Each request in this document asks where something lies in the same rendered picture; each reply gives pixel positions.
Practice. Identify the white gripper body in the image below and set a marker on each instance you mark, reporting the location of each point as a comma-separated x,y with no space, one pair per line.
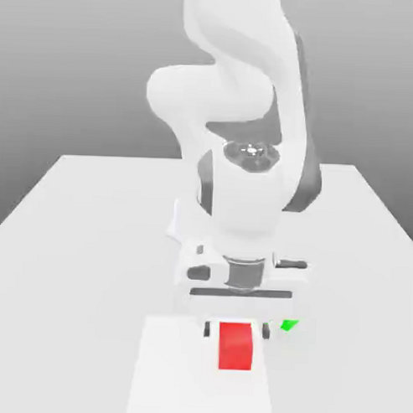
240,305

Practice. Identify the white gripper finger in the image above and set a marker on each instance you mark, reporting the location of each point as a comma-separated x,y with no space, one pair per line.
266,331
207,329

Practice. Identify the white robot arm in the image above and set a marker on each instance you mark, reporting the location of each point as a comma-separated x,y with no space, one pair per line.
240,201

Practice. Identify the small green cube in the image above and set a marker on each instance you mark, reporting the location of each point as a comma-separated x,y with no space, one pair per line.
288,325

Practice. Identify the small red cube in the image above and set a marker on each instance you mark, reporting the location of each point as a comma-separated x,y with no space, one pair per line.
235,346

